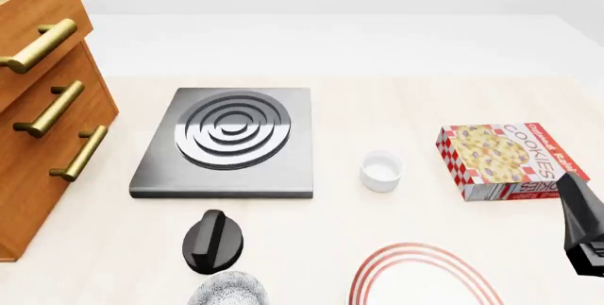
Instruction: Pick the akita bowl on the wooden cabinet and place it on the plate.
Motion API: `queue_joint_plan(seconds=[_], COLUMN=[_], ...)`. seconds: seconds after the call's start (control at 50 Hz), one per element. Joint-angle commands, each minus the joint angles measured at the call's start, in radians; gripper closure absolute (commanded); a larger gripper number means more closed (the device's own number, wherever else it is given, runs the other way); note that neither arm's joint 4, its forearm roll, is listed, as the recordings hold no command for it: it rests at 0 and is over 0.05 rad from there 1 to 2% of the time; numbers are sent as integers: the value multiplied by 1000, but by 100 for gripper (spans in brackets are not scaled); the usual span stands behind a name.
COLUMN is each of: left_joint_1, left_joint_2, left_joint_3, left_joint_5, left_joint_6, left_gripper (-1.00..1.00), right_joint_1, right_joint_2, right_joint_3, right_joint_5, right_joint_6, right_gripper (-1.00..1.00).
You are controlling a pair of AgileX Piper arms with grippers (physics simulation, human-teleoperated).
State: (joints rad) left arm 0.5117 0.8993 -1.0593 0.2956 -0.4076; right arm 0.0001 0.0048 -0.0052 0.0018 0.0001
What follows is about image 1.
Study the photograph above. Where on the wooden cabinet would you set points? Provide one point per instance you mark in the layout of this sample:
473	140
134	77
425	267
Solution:
6	254

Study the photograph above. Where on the wooden drawer with protruding front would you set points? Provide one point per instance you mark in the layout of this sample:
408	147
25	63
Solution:
56	4

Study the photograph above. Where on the red white cookies box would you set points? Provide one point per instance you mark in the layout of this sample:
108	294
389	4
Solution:
491	156

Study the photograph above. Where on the small white bowl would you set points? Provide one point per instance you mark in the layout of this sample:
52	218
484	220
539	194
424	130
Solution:
381	178

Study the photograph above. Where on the flat black stove plate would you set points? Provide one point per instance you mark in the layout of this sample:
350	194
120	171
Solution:
156	177

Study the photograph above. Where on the grey patterned bowl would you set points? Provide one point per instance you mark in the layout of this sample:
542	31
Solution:
227	289

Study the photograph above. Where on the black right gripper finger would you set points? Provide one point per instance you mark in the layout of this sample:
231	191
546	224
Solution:
582	213

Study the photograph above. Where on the white plate with red rings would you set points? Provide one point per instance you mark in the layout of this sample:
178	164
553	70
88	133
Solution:
415	285

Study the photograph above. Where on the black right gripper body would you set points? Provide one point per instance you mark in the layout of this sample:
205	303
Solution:
590	259

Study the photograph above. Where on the round black stove knob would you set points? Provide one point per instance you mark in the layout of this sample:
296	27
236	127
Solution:
212	241

